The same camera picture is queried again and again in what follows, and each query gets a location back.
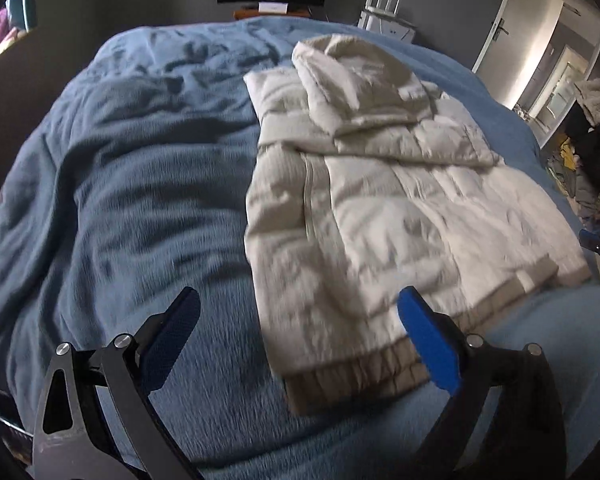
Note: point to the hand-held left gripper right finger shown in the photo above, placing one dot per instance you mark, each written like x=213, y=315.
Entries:
x=430, y=340

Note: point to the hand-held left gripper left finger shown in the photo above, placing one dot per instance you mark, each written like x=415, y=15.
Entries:
x=172, y=330

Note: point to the cream hooded puffer jacket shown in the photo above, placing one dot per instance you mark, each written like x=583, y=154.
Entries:
x=380, y=210

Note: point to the pile of clothes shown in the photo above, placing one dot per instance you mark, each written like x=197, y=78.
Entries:
x=592, y=150

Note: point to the blue fleece blanket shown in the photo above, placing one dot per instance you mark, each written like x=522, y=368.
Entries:
x=130, y=185

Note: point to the white door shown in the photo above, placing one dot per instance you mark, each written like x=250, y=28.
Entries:
x=520, y=30

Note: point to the white cabinet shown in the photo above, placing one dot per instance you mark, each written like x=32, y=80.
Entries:
x=387, y=27

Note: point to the white router with antennas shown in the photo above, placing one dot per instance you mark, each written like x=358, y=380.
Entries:
x=380, y=5

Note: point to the wooden desk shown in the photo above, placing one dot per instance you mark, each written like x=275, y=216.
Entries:
x=270, y=13

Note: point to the teal curtain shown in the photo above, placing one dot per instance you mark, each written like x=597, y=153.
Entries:
x=25, y=2

